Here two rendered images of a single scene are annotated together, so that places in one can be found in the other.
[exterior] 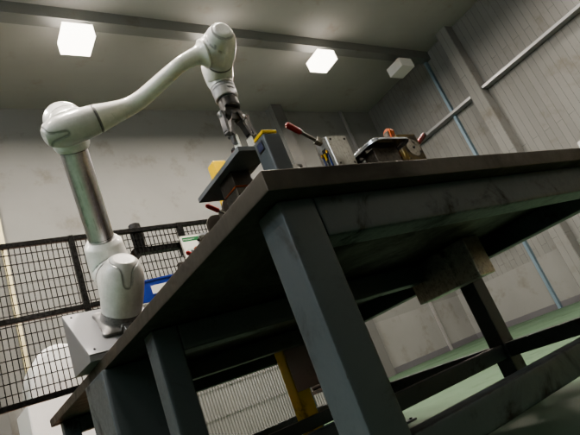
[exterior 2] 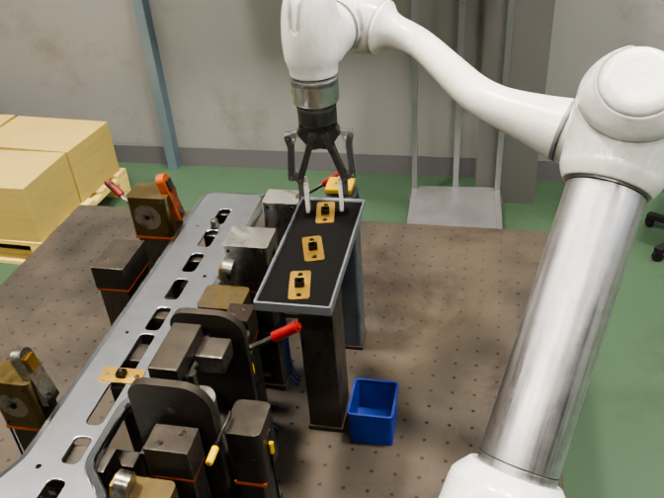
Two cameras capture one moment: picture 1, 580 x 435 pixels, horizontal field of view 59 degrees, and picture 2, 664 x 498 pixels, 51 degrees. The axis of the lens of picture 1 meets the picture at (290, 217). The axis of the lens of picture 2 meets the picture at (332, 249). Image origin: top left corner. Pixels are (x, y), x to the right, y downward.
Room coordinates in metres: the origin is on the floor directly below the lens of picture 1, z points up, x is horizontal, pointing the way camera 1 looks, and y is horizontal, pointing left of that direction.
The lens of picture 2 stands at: (2.40, 1.06, 1.91)
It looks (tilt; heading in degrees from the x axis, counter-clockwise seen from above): 34 degrees down; 233
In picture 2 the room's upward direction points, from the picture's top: 4 degrees counter-clockwise
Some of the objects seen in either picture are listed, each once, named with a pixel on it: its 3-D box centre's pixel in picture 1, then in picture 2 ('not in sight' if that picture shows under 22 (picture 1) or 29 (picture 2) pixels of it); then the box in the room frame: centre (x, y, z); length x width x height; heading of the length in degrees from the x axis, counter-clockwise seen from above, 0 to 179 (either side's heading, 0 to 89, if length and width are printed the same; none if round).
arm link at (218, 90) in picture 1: (225, 94); (314, 89); (1.65, 0.05, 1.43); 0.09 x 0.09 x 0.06
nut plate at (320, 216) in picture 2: not in sight; (325, 210); (1.65, 0.05, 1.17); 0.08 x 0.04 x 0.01; 49
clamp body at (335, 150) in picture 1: (348, 189); (294, 257); (1.57, -0.21, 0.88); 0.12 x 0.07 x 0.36; 129
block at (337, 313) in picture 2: (253, 230); (323, 340); (1.75, 0.14, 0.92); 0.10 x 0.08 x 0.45; 39
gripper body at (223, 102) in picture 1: (231, 110); (318, 124); (1.65, 0.05, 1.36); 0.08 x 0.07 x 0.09; 139
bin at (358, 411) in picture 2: not in sight; (373, 411); (1.70, 0.23, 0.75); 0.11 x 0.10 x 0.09; 39
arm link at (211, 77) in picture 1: (216, 68); (314, 28); (1.64, 0.05, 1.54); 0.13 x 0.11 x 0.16; 19
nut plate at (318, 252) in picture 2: not in sight; (312, 246); (1.75, 0.14, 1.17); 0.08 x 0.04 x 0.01; 56
